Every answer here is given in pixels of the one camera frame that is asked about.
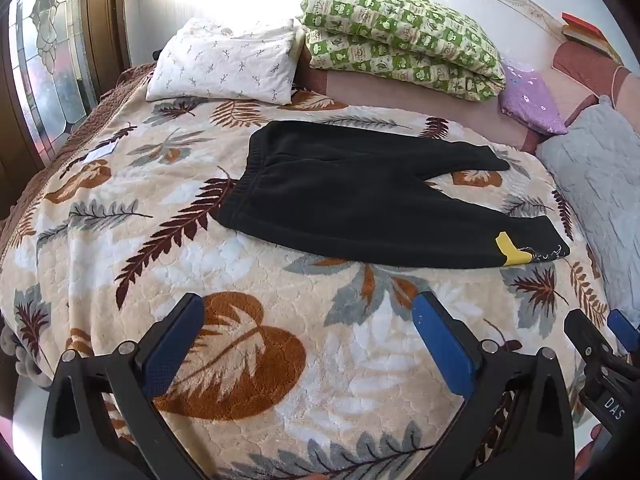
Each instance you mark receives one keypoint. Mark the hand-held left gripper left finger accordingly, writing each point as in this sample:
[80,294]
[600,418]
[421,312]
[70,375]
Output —
[172,340]

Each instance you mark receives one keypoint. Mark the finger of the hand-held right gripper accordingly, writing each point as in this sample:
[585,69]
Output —
[624,327]
[582,335]

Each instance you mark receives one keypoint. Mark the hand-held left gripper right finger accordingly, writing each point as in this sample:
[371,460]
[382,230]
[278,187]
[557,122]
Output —
[445,340]

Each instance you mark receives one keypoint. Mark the black pants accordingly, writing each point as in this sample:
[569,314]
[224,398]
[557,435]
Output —
[350,195]

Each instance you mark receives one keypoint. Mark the person's right hand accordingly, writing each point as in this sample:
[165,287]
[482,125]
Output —
[590,452]

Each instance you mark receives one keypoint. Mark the leaf printed blanket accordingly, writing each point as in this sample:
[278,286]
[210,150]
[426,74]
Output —
[240,270]

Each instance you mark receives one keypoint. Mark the grey quilted pad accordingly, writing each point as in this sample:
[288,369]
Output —
[600,170]

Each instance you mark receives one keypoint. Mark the white paper sheet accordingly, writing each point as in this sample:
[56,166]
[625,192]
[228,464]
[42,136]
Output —
[100,152]

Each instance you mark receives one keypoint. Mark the brown bedspread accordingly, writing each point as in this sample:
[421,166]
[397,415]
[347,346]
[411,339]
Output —
[55,145]

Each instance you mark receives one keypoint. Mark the pink bed sheet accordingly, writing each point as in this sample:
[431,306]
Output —
[400,112]

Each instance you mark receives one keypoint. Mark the purple pillow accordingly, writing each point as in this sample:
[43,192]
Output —
[530,95]

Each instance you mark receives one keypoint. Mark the pink and red headboard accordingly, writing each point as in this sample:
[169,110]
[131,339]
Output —
[590,72]

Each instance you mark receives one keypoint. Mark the white sprig printed pillow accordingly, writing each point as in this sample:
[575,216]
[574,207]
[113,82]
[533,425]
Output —
[225,62]

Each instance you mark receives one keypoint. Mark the stained glass window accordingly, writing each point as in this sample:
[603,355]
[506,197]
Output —
[50,60]

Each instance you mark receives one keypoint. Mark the green checkered folded quilt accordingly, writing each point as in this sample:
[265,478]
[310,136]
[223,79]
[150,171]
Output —
[400,35]

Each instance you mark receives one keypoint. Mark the red book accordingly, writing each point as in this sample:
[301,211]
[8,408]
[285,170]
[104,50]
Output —
[582,21]

